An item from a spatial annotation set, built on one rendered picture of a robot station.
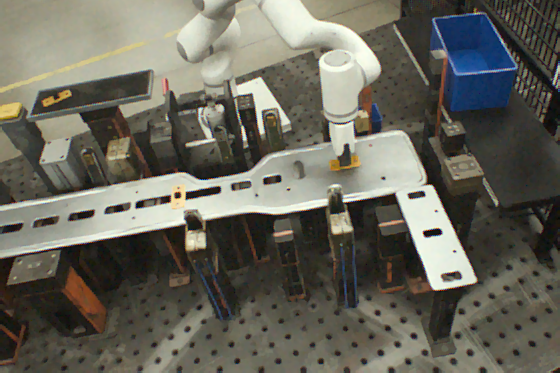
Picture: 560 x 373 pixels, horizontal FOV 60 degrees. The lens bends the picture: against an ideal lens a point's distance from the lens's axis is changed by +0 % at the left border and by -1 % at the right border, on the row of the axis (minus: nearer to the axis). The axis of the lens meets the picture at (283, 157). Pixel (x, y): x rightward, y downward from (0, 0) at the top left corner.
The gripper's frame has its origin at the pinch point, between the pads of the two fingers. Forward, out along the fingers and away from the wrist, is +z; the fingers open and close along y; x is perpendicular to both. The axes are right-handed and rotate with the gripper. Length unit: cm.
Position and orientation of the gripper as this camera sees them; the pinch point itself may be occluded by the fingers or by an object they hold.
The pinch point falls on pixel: (343, 157)
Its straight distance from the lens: 131.7
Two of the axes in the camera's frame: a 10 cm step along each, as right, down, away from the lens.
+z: 1.3, 7.0, 7.0
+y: 1.2, 6.9, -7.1
